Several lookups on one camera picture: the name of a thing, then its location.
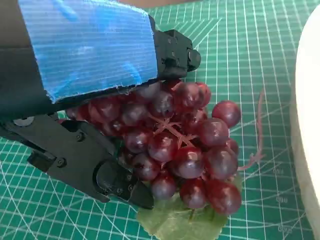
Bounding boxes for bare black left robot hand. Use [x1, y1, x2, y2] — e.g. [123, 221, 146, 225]
[0, 0, 202, 210]

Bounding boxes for red toy grape bunch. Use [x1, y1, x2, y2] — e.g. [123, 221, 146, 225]
[57, 79, 267, 240]

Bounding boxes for white square plate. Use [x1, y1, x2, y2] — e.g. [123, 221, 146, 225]
[291, 4, 320, 240]

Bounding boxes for green cutting mat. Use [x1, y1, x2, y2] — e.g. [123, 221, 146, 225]
[0, 0, 316, 240]

